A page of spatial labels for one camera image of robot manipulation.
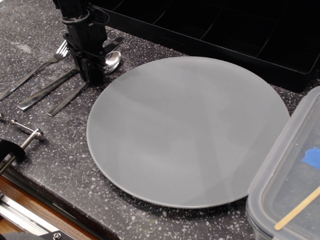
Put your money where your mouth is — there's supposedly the aluminium rail with bracket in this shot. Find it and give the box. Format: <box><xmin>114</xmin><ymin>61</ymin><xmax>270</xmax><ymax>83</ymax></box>
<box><xmin>0</xmin><ymin>193</ymin><xmax>72</xmax><ymax>240</ymax></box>

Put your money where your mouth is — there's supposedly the clear plastic container with lid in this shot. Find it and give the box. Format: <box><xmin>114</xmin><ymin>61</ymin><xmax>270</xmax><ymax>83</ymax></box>
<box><xmin>246</xmin><ymin>87</ymin><xmax>320</xmax><ymax>240</ymax></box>

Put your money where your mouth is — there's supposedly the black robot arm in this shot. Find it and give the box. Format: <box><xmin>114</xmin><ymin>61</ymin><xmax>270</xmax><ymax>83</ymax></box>
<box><xmin>54</xmin><ymin>0</ymin><xmax>110</xmax><ymax>85</ymax></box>

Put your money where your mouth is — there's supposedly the round grey plate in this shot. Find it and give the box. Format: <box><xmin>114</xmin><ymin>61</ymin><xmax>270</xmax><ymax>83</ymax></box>
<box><xmin>86</xmin><ymin>56</ymin><xmax>290</xmax><ymax>209</ymax></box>

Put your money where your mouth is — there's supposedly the silver metal spoon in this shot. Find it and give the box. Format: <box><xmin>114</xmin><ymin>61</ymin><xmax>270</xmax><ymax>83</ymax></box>
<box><xmin>46</xmin><ymin>50</ymin><xmax>121</xmax><ymax>117</ymax></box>

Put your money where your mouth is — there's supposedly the metal screw clamp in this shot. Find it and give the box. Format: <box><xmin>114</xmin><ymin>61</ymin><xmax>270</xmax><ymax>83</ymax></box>
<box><xmin>0</xmin><ymin>112</ymin><xmax>45</xmax><ymax>176</ymax></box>

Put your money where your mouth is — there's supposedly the silver metal table knife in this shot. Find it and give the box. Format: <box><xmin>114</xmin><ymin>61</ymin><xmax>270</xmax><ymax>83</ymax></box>
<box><xmin>18</xmin><ymin>36</ymin><xmax>124</xmax><ymax>111</ymax></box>

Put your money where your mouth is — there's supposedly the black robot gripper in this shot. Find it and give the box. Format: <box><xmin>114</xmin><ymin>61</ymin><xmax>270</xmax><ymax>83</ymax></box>
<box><xmin>62</xmin><ymin>14</ymin><xmax>108</xmax><ymax>85</ymax></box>

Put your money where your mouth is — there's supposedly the blue tape piece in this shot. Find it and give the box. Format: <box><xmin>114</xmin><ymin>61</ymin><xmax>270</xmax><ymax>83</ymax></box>
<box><xmin>302</xmin><ymin>147</ymin><xmax>320</xmax><ymax>170</ymax></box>

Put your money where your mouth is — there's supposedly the black compartment tray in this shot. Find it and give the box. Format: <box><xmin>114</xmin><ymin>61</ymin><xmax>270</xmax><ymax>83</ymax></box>
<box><xmin>93</xmin><ymin>0</ymin><xmax>320</xmax><ymax>92</ymax></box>

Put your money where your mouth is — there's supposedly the silver metal fork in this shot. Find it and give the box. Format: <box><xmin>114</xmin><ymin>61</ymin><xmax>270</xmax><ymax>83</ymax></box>
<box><xmin>0</xmin><ymin>40</ymin><xmax>68</xmax><ymax>101</ymax></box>

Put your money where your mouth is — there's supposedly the wooden stir stick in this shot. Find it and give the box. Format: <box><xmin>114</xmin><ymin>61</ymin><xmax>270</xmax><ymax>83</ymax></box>
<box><xmin>274</xmin><ymin>187</ymin><xmax>320</xmax><ymax>231</ymax></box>

